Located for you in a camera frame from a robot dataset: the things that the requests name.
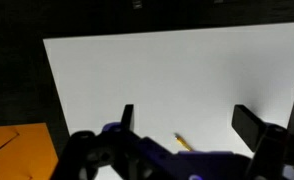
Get yellow pen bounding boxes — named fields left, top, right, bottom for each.
left=173, top=133, right=193, bottom=153

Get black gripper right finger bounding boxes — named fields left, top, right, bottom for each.
left=231, top=104, right=294, bottom=180

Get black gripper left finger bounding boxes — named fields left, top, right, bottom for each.
left=50, top=103, right=179, bottom=180

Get orange floor mat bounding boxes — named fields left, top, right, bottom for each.
left=0, top=122, right=59, bottom=180

